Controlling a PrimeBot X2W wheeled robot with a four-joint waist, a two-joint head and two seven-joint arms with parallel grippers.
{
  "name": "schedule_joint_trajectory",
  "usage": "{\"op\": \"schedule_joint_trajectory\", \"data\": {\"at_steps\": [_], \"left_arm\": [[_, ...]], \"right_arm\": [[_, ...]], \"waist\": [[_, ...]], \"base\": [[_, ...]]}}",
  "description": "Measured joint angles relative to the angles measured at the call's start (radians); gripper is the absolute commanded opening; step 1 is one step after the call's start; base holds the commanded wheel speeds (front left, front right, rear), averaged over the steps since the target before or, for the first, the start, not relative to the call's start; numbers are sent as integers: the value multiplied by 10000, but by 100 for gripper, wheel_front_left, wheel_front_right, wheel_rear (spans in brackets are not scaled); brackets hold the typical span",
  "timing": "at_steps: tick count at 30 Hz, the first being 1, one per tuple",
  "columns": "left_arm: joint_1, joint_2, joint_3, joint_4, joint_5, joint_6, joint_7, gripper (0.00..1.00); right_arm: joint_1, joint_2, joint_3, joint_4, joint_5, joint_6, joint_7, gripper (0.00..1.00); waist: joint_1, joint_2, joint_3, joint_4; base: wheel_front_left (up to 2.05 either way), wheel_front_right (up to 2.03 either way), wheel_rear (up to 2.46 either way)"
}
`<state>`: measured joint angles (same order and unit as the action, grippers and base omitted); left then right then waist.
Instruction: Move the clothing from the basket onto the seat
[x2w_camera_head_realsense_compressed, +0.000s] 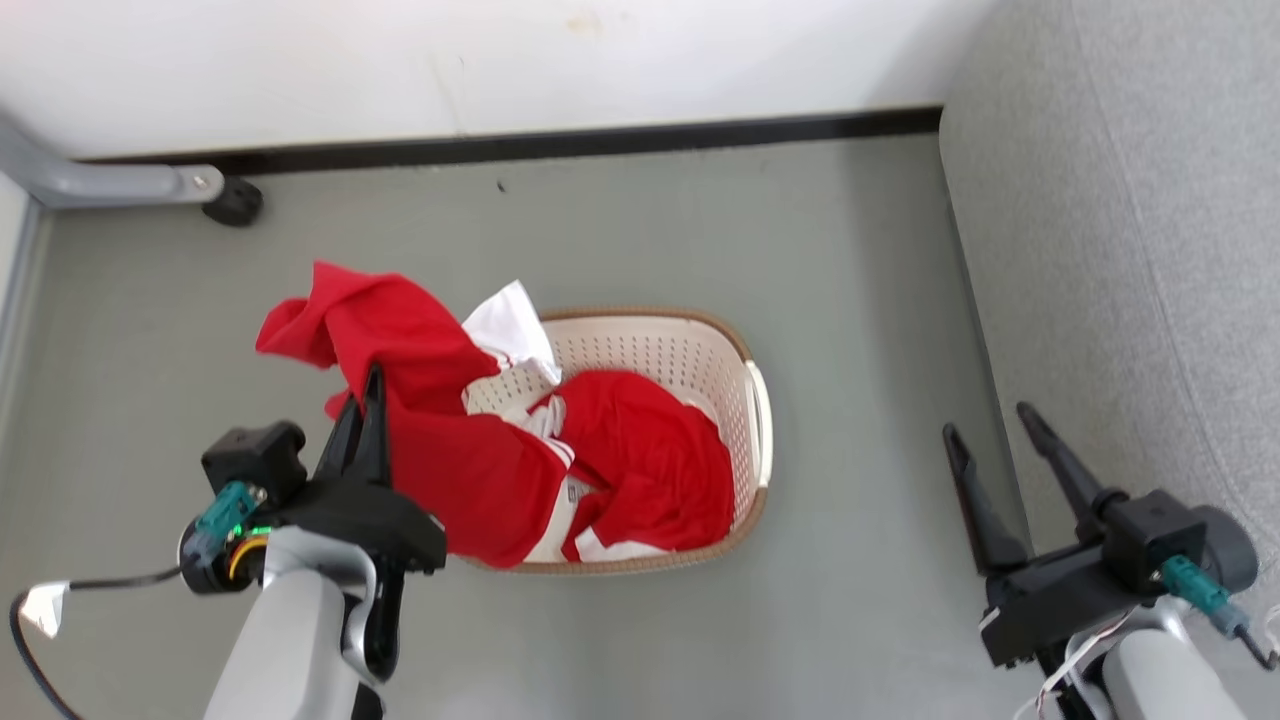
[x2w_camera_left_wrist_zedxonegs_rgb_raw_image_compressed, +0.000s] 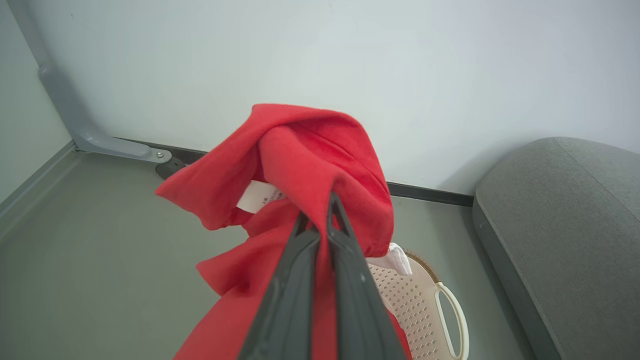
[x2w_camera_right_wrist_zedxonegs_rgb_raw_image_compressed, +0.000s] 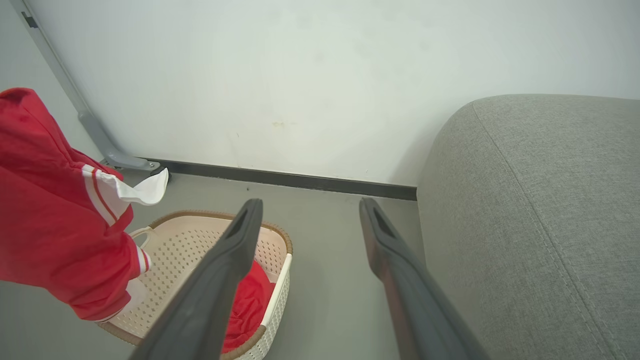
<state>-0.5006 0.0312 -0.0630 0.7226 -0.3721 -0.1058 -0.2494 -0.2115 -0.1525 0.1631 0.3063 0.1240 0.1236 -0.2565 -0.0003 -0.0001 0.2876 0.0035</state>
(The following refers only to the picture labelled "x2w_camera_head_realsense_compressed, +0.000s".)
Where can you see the dark wall baseboard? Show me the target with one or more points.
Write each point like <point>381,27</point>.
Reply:
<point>520,145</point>

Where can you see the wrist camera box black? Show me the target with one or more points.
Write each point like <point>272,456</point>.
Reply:
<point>255,460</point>
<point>1170,535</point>

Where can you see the red jersey with white stripes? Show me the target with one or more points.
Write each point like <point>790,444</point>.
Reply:
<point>440,440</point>

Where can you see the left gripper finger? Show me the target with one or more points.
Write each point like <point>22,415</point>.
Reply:
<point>345,440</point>
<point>377,430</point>

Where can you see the cream perforated laundry basket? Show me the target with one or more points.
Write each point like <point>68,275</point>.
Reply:
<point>690,350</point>

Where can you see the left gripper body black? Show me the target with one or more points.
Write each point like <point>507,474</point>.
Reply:
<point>370,520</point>

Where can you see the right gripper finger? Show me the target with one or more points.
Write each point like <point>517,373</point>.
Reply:
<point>978,500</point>
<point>1060,460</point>

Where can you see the black caster wheel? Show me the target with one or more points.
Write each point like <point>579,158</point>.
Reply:
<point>234,202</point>

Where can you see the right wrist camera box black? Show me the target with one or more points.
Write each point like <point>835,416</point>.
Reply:
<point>1170,535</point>

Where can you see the grey metal frame leg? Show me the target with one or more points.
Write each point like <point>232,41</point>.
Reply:
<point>90,180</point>

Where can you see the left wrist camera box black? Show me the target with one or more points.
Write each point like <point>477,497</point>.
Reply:
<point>255,460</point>

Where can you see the grey fabric sofa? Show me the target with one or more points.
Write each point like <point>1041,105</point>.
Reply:
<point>1130,250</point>

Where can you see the white garment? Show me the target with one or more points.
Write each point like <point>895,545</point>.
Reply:
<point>510,330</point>

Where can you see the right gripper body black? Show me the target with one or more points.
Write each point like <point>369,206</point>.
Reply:
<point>1050,605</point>

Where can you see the plain red garment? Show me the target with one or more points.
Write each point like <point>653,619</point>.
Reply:
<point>660,460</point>

